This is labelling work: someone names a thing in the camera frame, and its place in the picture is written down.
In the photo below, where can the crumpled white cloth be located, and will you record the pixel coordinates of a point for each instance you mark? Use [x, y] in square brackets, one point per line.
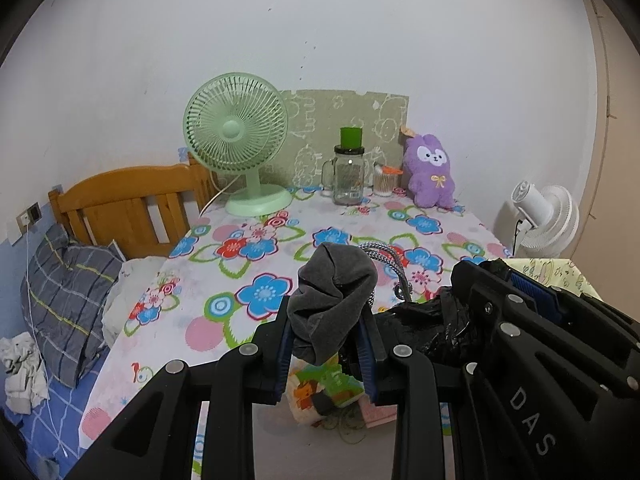
[26, 383]

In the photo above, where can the grey plaid pillow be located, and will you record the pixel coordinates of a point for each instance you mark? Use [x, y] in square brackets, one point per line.
[63, 294]

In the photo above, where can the white blanket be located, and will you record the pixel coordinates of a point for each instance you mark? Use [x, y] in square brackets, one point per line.
[133, 279]

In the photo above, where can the purple plush bunny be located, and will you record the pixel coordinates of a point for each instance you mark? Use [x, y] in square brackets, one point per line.
[428, 165]

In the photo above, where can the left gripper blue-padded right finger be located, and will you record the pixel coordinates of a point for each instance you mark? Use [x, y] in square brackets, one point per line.
[550, 299]

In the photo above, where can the grey sock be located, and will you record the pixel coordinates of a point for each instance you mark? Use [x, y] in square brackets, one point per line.
[334, 286]

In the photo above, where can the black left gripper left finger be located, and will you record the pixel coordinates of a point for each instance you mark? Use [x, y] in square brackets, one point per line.
[154, 436]

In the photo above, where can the green patterned wall board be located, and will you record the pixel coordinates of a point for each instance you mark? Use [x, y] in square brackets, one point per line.
[315, 119]

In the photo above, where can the wall power socket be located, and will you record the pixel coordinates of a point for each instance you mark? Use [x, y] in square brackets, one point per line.
[29, 217]

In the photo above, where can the floral tablecloth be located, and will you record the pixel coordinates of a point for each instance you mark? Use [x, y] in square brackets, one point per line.
[227, 276]

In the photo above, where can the green orange snack packet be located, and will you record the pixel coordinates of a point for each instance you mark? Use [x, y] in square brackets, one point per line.
[315, 392]

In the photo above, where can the black plastic bag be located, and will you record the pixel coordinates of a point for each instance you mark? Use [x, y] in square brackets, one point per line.
[425, 322]

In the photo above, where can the green desk fan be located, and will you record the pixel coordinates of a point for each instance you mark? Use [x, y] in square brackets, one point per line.
[234, 124]

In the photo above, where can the pink paper note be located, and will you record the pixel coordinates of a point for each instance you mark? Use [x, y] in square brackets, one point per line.
[373, 415]

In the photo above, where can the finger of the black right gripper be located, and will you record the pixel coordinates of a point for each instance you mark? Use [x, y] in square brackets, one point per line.
[397, 373]

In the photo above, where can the yellow cartoon storage box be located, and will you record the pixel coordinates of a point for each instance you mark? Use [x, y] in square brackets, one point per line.
[556, 272]

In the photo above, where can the glass mason jar mug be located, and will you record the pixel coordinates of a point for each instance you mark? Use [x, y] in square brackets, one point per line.
[342, 176]

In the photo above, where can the green cup on jar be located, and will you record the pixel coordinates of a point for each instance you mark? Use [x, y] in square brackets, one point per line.
[351, 138]

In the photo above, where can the beige door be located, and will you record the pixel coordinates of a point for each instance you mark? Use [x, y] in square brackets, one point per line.
[606, 247]

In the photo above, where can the white floor fan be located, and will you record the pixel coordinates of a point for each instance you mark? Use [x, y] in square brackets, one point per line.
[548, 219]

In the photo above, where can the cotton swab jar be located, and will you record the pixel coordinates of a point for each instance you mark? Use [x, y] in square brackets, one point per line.
[385, 179]

